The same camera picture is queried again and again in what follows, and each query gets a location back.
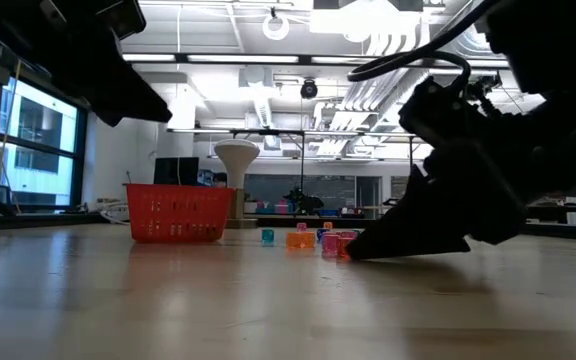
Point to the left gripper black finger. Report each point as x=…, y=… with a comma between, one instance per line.
x=118, y=95

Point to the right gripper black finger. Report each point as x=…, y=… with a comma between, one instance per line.
x=413, y=230

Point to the red translucent die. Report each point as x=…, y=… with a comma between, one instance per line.
x=343, y=247

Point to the pink translucent die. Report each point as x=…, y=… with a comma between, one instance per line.
x=301, y=227
x=330, y=244

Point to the red plastic mesh basket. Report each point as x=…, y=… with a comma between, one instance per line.
x=178, y=215

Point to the black background robot arm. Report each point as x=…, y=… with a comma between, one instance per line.
x=304, y=204

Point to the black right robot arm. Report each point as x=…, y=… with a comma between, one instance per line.
x=558, y=50

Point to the magenta translucent die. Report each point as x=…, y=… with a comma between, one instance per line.
x=348, y=233

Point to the black framed window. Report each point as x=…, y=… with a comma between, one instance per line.
x=43, y=120

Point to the orange translucent die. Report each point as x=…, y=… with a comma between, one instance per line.
x=327, y=225
x=308, y=240
x=293, y=240

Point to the black monitor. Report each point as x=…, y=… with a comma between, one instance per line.
x=175, y=170

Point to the black overhead light bar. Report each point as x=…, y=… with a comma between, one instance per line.
x=243, y=58

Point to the person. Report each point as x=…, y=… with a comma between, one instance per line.
x=220, y=180

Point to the white mushroom table lamp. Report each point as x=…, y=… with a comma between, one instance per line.
x=237, y=155

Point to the cyan translucent die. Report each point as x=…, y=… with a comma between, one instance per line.
x=268, y=236

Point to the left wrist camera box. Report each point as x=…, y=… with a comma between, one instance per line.
x=120, y=17

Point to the black background rig frame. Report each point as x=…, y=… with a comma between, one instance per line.
x=278, y=132

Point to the black overhead camera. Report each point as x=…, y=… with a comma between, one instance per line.
x=309, y=90

